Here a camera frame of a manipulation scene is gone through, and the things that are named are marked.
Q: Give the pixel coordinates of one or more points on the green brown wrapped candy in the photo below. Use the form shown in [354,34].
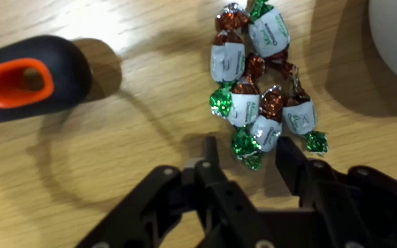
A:
[244,109]
[297,117]
[267,33]
[264,132]
[227,62]

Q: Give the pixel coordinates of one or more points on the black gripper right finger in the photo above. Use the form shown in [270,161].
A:
[344,201]

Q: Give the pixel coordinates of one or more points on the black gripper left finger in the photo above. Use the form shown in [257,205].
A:
[198,201]

